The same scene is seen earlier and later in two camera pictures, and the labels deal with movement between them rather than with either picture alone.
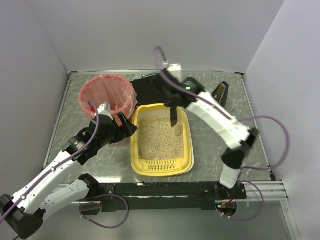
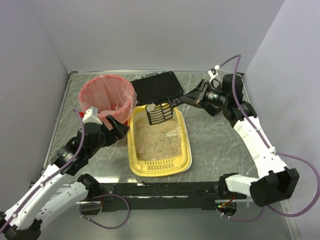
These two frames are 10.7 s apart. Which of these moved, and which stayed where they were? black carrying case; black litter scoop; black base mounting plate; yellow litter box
Moved: black litter scoop
Stayed: black carrying case; black base mounting plate; yellow litter box
